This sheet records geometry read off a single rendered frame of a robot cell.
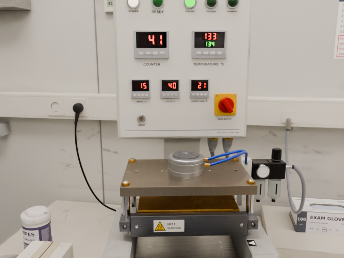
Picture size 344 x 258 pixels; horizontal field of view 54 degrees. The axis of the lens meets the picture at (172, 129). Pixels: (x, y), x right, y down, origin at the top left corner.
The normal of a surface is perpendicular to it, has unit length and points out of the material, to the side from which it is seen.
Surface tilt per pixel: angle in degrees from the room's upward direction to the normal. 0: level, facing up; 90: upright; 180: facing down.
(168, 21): 90
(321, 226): 90
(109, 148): 90
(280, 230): 0
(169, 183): 0
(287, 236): 0
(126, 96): 90
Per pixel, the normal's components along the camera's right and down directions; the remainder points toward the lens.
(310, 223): -0.18, 0.22
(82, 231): 0.00, -0.98
